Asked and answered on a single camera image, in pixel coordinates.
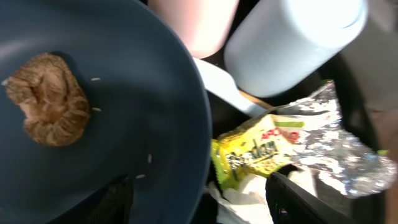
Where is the yellow foil snack wrapper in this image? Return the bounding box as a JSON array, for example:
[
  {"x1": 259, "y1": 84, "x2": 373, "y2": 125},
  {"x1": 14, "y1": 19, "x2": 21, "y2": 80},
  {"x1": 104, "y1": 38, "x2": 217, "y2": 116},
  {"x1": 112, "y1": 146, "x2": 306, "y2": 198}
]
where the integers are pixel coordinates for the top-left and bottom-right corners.
[{"x1": 211, "y1": 80, "x2": 397, "y2": 198}]

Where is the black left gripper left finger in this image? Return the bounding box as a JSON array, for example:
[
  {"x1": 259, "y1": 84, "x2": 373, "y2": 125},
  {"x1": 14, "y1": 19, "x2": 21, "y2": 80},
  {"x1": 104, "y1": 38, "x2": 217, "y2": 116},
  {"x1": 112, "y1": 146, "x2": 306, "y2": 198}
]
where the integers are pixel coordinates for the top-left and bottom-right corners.
[{"x1": 49, "y1": 175, "x2": 134, "y2": 224}]

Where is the dark blue plate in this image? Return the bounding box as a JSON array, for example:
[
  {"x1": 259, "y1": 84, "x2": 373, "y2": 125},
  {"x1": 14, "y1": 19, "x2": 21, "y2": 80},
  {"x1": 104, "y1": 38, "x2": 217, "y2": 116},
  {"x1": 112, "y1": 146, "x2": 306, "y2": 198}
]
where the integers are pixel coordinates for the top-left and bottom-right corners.
[{"x1": 1, "y1": 1, "x2": 211, "y2": 223}]

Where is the light blue cup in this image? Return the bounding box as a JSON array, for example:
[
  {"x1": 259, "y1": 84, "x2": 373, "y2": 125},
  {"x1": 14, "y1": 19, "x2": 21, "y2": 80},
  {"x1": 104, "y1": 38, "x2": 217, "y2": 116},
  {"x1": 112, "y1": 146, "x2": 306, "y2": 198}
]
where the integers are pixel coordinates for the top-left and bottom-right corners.
[{"x1": 224, "y1": 0, "x2": 369, "y2": 98}]

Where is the wooden chopstick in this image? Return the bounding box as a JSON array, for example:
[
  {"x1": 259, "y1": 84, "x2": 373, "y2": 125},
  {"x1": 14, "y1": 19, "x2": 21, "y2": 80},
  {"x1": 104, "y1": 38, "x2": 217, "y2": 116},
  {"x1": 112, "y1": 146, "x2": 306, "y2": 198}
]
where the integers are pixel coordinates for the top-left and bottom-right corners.
[{"x1": 239, "y1": 90, "x2": 272, "y2": 109}]

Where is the round black tray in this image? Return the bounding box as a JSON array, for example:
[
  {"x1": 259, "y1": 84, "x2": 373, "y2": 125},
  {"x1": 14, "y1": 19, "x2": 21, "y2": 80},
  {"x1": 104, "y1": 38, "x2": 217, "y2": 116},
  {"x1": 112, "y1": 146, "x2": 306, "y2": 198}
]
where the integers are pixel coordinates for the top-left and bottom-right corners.
[{"x1": 189, "y1": 52, "x2": 386, "y2": 224}]

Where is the white crumpled napkin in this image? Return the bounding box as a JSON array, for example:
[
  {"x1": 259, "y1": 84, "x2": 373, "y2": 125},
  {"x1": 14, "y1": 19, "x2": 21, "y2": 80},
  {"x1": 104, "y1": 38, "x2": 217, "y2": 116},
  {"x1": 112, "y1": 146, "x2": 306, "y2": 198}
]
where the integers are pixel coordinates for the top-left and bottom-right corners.
[{"x1": 207, "y1": 169, "x2": 318, "y2": 224}]

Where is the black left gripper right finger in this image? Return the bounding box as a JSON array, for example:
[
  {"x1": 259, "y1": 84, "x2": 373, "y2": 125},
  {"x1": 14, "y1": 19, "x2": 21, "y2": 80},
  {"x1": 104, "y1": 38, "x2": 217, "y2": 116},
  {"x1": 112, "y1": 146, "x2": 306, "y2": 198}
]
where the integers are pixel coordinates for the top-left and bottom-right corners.
[{"x1": 266, "y1": 172, "x2": 355, "y2": 224}]

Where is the light blue spoon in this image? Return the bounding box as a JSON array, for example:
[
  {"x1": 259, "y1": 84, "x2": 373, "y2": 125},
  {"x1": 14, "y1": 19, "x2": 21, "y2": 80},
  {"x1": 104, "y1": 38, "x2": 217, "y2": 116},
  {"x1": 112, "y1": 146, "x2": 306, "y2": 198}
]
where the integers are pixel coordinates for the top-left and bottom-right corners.
[{"x1": 193, "y1": 58, "x2": 269, "y2": 117}]

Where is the brown dried food piece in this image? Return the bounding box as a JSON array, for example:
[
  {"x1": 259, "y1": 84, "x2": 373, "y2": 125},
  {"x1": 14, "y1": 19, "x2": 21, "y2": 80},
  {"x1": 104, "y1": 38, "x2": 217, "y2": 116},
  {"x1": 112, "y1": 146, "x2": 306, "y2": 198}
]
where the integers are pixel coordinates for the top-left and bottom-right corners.
[{"x1": 2, "y1": 52, "x2": 90, "y2": 146}]

